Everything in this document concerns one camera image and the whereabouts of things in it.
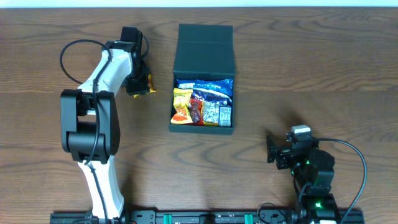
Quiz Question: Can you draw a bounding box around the small yellow candy packet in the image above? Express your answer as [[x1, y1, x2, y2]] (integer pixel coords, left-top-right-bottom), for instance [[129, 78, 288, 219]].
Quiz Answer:
[[133, 74, 157, 98]]

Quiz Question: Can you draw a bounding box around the yellow orange snack packet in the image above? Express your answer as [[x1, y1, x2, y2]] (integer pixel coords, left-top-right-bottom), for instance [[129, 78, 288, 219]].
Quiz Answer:
[[170, 88, 193, 124]]

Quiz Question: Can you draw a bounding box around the red Hacks candy bag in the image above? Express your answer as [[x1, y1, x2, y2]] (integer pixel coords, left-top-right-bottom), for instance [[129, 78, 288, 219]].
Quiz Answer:
[[188, 98, 203, 126]]

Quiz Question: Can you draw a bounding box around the dark blue Cadbury chocolate bar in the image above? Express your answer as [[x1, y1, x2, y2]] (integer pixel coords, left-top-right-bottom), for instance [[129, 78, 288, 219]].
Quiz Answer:
[[192, 88, 233, 105]]

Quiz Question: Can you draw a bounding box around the yellow Hacks candy bag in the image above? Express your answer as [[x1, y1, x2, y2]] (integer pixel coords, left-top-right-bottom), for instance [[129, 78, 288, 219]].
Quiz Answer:
[[202, 101, 220, 126]]

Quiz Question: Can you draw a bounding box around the long blue snack bar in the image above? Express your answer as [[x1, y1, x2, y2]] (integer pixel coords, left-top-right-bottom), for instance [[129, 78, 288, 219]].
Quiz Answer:
[[177, 78, 233, 96]]

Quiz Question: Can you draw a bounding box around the small dark blue box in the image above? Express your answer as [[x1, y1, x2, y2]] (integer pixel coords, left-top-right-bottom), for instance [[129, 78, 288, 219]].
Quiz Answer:
[[218, 105, 232, 127]]

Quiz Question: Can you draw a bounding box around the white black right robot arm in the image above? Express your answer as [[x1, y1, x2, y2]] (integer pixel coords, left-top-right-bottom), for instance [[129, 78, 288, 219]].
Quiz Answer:
[[266, 133, 341, 223]]

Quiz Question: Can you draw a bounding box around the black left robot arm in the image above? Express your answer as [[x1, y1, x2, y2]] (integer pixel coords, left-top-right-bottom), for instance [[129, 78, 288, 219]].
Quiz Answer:
[[50, 26, 154, 223]]

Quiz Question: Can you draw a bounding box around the dark green open box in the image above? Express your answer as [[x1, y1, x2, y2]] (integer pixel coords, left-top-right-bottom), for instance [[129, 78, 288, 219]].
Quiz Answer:
[[168, 23, 236, 136]]

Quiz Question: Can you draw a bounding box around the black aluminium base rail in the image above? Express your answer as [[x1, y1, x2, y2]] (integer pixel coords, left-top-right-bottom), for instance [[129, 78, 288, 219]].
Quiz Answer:
[[49, 209, 365, 224]]

